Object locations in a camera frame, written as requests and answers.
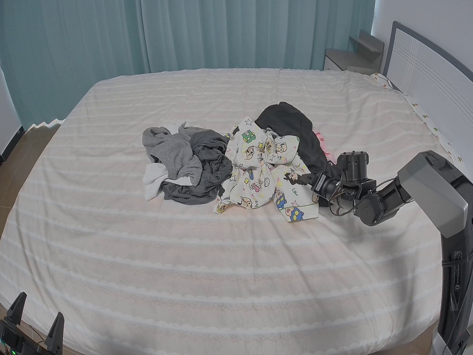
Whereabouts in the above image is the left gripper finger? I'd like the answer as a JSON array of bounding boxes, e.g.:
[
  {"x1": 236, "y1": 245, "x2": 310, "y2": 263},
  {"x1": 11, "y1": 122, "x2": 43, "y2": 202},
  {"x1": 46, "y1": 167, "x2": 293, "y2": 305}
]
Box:
[
  {"x1": 45, "y1": 312, "x2": 65, "y2": 351},
  {"x1": 7, "y1": 292, "x2": 27, "y2": 324}
]

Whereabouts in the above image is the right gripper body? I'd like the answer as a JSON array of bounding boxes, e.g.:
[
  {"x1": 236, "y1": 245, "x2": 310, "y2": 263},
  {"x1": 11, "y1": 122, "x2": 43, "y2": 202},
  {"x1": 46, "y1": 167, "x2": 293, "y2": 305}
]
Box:
[{"x1": 310, "y1": 172, "x2": 340, "y2": 204}]

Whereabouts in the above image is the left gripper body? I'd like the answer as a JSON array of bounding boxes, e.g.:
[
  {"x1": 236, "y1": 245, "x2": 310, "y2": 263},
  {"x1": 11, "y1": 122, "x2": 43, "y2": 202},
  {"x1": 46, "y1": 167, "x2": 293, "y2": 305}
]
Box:
[{"x1": 0, "y1": 318, "x2": 63, "y2": 355}]

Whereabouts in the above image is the white printed pyjama top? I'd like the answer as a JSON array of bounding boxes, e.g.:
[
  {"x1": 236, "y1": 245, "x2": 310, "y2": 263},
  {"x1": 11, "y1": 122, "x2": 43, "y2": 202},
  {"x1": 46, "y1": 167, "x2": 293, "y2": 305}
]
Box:
[{"x1": 214, "y1": 116, "x2": 321, "y2": 223}]

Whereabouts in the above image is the bed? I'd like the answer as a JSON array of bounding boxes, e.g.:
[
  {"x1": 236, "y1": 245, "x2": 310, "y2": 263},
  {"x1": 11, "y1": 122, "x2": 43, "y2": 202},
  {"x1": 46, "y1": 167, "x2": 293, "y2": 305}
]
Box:
[{"x1": 0, "y1": 21, "x2": 473, "y2": 355}]

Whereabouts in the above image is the pile of clothes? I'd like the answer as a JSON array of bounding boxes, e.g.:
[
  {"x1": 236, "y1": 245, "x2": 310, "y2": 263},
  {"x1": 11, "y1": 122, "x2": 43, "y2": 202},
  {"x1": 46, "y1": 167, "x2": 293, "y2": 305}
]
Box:
[{"x1": 142, "y1": 122, "x2": 233, "y2": 206}]

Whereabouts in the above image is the pink garment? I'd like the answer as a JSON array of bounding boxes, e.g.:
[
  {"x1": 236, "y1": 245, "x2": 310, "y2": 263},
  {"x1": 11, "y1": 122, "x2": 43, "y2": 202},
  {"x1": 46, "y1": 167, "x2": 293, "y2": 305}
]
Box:
[{"x1": 312, "y1": 126, "x2": 335, "y2": 162}]

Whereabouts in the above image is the black garment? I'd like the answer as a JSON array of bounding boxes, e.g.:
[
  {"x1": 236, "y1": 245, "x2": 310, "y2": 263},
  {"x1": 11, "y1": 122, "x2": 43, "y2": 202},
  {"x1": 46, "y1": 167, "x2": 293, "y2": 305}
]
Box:
[{"x1": 255, "y1": 102, "x2": 340, "y2": 178}]

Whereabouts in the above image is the grey bedside table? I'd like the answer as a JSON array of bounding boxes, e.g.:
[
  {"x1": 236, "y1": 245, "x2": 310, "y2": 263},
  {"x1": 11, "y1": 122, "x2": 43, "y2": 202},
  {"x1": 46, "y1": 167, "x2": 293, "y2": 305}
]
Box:
[{"x1": 323, "y1": 28, "x2": 386, "y2": 76}]

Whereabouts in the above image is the blue-green curtain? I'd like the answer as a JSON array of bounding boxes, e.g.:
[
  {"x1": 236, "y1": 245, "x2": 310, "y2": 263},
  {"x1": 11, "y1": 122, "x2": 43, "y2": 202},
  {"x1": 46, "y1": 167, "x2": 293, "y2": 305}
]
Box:
[
  {"x1": 137, "y1": 0, "x2": 377, "y2": 74},
  {"x1": 0, "y1": 0, "x2": 151, "y2": 131}
]

